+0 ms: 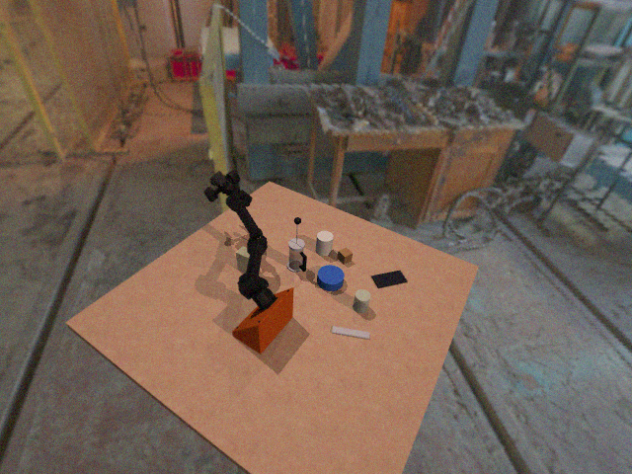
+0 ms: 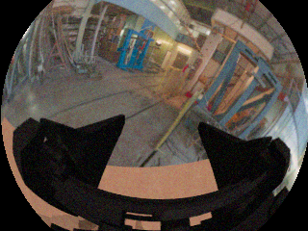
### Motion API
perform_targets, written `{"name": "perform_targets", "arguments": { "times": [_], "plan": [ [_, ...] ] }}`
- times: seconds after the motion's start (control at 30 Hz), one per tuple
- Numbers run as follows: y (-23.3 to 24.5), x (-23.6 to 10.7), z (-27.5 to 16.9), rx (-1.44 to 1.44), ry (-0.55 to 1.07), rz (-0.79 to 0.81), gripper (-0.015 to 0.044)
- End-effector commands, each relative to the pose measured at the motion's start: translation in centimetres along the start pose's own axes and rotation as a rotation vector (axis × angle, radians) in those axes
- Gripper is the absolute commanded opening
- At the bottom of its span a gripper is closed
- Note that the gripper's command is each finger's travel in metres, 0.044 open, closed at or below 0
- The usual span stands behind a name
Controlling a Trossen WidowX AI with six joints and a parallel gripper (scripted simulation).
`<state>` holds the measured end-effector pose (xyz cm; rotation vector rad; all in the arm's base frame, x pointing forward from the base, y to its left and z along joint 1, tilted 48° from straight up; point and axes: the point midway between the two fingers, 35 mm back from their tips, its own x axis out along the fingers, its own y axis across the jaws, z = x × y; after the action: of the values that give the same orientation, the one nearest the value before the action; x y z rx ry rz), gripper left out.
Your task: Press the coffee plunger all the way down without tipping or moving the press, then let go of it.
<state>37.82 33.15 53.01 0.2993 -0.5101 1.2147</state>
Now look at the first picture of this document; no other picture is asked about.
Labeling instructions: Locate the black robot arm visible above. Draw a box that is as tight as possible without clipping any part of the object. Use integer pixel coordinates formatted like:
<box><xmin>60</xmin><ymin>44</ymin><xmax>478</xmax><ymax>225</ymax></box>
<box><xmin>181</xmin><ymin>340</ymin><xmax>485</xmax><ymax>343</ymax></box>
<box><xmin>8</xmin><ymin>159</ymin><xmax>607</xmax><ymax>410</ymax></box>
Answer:
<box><xmin>210</xmin><ymin>171</ymin><xmax>277</xmax><ymax>311</ymax></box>

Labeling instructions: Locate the blue short cylinder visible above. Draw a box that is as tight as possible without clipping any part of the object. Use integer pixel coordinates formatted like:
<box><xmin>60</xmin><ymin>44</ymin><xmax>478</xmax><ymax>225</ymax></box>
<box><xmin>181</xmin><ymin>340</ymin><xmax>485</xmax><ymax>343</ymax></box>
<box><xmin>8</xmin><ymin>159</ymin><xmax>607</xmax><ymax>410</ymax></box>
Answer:
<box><xmin>317</xmin><ymin>265</ymin><xmax>345</xmax><ymax>291</ymax></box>

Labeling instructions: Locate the french press with black knob plunger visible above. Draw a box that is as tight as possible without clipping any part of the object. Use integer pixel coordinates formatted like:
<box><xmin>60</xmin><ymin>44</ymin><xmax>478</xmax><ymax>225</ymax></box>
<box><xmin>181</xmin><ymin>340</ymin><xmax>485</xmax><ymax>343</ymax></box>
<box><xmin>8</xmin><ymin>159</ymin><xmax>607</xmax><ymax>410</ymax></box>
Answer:
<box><xmin>287</xmin><ymin>217</ymin><xmax>307</xmax><ymax>273</ymax></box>

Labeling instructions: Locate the light grey flat bar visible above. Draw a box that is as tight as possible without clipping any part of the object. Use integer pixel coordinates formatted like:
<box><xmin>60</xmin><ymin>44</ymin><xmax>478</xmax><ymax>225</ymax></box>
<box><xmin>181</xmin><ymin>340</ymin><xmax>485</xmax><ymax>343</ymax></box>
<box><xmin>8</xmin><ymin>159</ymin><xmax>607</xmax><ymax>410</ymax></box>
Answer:
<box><xmin>332</xmin><ymin>326</ymin><xmax>370</xmax><ymax>340</ymax></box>

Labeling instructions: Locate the black flat bar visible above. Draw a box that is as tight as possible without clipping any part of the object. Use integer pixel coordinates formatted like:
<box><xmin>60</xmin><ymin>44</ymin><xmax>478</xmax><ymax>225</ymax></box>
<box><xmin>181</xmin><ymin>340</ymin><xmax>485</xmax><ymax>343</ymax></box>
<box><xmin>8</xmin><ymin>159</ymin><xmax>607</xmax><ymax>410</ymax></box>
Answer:
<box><xmin>371</xmin><ymin>271</ymin><xmax>408</xmax><ymax>288</ymax></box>

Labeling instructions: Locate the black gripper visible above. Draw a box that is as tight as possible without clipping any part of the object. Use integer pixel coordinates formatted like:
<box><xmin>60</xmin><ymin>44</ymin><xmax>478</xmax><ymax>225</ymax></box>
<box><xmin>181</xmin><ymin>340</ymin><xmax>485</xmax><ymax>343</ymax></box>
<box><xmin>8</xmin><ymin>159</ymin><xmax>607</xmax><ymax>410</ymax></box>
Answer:
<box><xmin>203</xmin><ymin>170</ymin><xmax>240</xmax><ymax>201</ymax></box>

